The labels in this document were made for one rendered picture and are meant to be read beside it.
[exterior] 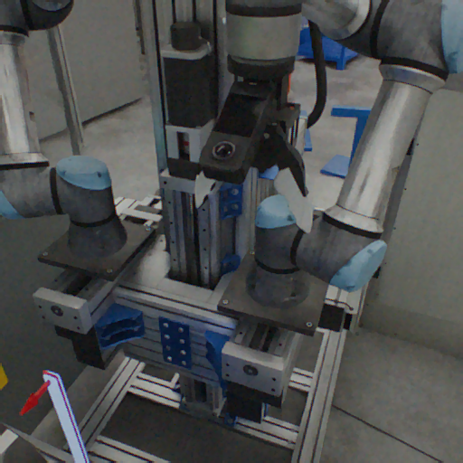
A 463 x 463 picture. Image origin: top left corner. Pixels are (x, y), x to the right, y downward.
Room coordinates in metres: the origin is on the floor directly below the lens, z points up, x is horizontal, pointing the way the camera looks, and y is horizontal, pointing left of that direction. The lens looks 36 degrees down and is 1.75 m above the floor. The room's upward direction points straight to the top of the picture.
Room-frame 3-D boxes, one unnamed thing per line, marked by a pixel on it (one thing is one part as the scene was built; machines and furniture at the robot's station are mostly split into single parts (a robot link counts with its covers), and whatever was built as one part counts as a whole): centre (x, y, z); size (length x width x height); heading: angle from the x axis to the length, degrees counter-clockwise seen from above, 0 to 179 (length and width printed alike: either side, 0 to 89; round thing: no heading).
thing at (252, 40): (0.49, -0.03, 1.65); 0.08 x 0.08 x 0.05
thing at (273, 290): (0.79, -0.12, 1.09); 0.15 x 0.15 x 0.10
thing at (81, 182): (0.96, 0.35, 1.20); 0.13 x 0.12 x 0.14; 101
